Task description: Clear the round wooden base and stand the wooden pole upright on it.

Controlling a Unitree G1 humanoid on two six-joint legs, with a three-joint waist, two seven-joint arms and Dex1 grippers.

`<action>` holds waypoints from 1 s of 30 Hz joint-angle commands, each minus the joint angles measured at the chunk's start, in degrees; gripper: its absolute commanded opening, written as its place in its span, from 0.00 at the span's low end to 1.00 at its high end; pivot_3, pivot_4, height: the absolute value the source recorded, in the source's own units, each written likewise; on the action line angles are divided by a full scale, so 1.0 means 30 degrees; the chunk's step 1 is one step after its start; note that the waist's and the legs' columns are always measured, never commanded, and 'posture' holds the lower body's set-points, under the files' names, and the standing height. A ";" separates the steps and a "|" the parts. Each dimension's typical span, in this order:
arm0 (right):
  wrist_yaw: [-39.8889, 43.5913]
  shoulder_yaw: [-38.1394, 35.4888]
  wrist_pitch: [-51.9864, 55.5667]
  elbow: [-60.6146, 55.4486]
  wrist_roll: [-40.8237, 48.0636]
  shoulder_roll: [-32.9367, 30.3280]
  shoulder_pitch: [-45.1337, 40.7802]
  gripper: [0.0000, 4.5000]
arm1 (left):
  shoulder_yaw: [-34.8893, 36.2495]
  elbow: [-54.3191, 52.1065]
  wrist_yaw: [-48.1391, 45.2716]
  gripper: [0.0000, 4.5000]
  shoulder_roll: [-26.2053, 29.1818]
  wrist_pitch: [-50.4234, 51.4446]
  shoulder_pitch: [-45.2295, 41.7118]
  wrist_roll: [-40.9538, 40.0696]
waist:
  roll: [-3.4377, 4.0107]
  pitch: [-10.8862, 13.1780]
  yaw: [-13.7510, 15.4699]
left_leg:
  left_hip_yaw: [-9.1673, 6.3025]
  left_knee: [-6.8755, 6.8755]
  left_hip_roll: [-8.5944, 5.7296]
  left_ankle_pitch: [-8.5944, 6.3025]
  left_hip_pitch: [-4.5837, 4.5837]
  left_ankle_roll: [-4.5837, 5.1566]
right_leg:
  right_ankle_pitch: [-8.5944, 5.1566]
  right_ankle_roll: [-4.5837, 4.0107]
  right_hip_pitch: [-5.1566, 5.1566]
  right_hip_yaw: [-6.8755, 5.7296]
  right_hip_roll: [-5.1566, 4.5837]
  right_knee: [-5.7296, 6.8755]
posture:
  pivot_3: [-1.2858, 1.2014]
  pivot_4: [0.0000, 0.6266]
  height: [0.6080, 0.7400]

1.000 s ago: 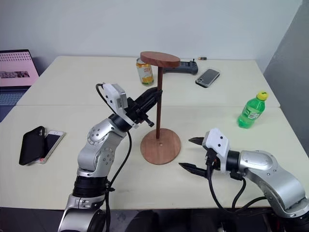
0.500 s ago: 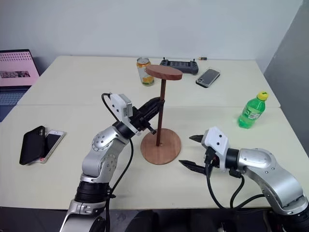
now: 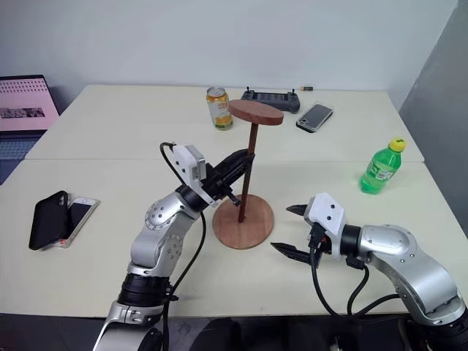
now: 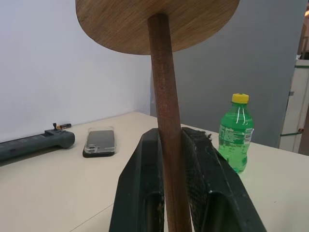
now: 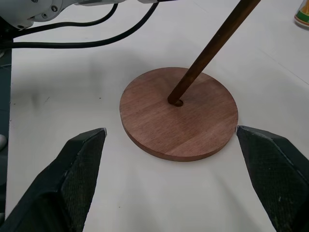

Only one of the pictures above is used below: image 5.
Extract green and yellow can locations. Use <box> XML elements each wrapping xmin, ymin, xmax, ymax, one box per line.
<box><xmin>293</xmin><ymin>0</ymin><xmax>309</xmax><ymax>30</ymax></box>

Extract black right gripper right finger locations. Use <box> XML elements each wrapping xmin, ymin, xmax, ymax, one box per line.
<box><xmin>236</xmin><ymin>125</ymin><xmax>309</xmax><ymax>232</ymax></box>

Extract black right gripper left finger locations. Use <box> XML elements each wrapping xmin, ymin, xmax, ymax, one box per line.
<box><xmin>0</xmin><ymin>128</ymin><xmax>107</xmax><ymax>232</ymax></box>

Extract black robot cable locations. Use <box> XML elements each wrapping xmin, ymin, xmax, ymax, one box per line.
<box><xmin>12</xmin><ymin>2</ymin><xmax>119</xmax><ymax>39</ymax></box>
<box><xmin>9</xmin><ymin>2</ymin><xmax>157</xmax><ymax>50</ymax></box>

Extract dark wooden pole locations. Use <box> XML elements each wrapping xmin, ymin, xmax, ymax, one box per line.
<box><xmin>167</xmin><ymin>0</ymin><xmax>262</xmax><ymax>105</ymax></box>

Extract round wooden base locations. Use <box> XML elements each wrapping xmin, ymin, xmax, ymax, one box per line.
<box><xmin>119</xmin><ymin>67</ymin><xmax>239</xmax><ymax>162</ymax></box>

